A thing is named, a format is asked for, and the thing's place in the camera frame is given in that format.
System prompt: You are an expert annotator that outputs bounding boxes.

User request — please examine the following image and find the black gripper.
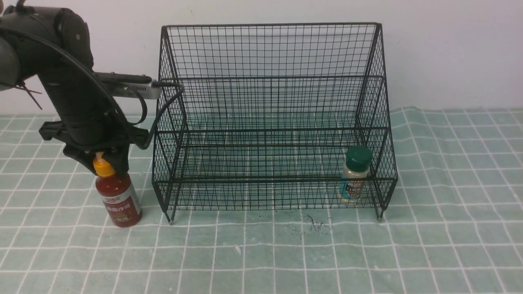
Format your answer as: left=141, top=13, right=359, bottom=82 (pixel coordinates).
left=39, top=109, right=150, bottom=176

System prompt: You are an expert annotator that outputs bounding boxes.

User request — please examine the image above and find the red ketchup bottle yellow cap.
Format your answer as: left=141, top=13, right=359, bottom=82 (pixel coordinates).
left=93, top=152, right=143, bottom=227

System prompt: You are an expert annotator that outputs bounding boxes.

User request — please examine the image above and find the seasoning shaker green cap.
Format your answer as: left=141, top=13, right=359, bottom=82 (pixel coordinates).
left=337, top=146, right=373, bottom=203

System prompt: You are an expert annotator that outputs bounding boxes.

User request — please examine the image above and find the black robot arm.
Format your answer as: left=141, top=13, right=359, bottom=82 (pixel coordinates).
left=0, top=0, right=151, bottom=176

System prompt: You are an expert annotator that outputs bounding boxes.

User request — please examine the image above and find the green checkered tablecloth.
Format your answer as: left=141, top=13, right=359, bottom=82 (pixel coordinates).
left=0, top=108, right=522, bottom=294

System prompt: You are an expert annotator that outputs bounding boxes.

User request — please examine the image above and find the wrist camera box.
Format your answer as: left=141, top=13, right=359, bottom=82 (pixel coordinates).
left=94, top=72, right=161, bottom=100

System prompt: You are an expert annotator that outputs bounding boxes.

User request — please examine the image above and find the black cable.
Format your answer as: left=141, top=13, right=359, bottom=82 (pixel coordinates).
left=0, top=27, right=184, bottom=139

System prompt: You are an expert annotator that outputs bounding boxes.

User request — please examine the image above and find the black wire mesh rack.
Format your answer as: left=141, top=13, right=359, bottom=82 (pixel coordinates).
left=152, top=22, right=398, bottom=222

